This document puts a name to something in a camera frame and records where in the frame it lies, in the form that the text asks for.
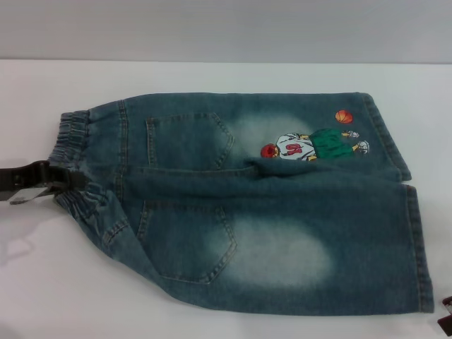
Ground blue denim shorts with print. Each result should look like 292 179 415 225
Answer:
52 91 435 315

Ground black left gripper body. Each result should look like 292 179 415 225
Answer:
0 162 47 206

